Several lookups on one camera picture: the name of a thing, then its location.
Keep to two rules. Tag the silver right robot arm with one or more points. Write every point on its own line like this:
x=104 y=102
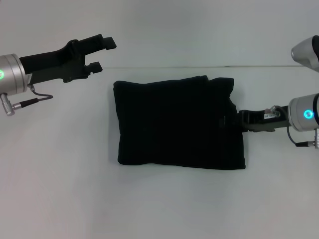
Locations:
x=306 y=109

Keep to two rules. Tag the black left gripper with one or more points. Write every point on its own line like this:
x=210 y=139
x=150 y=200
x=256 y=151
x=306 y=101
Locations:
x=57 y=64

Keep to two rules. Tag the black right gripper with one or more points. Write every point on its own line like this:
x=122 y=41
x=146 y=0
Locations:
x=264 y=120

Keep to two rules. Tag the black t-shirt with white print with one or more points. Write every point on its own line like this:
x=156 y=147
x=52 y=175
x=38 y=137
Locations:
x=179 y=124

